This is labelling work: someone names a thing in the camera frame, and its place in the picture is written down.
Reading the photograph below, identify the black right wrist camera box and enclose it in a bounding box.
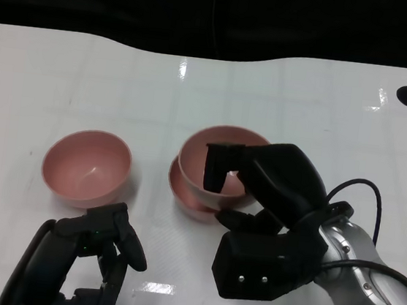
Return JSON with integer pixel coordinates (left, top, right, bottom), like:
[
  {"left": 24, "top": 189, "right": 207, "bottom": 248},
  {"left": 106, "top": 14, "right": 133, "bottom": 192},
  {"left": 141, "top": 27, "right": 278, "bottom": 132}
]
[{"left": 208, "top": 218, "right": 330, "bottom": 305}]

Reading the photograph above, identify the pink plastic bowl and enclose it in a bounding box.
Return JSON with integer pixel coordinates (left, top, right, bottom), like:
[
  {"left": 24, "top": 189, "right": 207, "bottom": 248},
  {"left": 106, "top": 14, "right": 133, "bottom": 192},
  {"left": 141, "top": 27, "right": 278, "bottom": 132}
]
[
  {"left": 164, "top": 155, "right": 262, "bottom": 228},
  {"left": 37, "top": 125, "right": 136, "bottom": 214},
  {"left": 172, "top": 120, "right": 275, "bottom": 214}
]

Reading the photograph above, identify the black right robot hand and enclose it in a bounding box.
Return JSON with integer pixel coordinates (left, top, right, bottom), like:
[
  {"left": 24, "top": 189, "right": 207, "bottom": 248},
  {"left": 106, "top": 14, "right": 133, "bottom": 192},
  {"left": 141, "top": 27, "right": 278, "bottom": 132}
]
[{"left": 197, "top": 134, "right": 361, "bottom": 246}]

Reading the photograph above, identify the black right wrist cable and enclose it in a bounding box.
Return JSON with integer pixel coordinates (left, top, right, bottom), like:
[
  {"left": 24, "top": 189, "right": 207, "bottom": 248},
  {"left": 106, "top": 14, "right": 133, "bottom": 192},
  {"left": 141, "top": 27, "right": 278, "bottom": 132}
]
[{"left": 315, "top": 175, "right": 407, "bottom": 294}]

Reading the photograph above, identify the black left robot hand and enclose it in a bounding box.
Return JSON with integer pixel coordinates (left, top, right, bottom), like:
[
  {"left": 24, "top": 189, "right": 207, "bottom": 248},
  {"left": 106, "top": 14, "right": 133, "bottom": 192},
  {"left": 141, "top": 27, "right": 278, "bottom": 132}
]
[{"left": 0, "top": 190, "right": 155, "bottom": 305}]

